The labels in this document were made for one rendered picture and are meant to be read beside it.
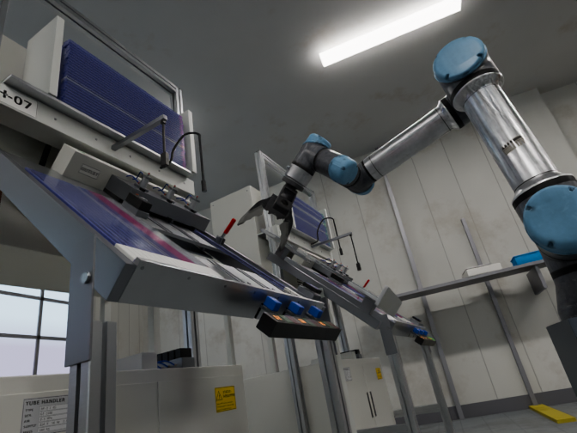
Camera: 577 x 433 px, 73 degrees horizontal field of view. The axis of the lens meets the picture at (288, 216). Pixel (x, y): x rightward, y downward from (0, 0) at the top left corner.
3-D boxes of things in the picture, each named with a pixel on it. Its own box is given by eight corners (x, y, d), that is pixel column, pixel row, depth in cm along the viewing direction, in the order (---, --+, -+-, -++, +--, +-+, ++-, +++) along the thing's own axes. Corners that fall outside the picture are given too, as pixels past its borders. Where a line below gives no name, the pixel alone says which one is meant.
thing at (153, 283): (313, 326, 112) (324, 303, 112) (118, 302, 57) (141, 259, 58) (310, 323, 112) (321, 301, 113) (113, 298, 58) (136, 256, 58)
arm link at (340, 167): (368, 169, 111) (341, 156, 118) (350, 155, 103) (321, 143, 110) (355, 193, 112) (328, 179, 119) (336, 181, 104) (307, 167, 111)
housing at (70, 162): (178, 236, 150) (195, 204, 150) (51, 194, 110) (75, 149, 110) (166, 228, 154) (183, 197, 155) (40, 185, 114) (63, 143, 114)
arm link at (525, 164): (617, 246, 74) (483, 55, 99) (622, 230, 63) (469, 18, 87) (549, 271, 80) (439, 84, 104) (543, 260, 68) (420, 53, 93)
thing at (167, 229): (227, 266, 133) (234, 253, 134) (27, 209, 79) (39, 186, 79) (173, 229, 152) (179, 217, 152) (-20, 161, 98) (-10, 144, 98)
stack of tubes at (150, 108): (186, 169, 156) (183, 117, 167) (63, 102, 114) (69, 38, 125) (164, 181, 161) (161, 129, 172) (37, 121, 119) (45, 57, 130)
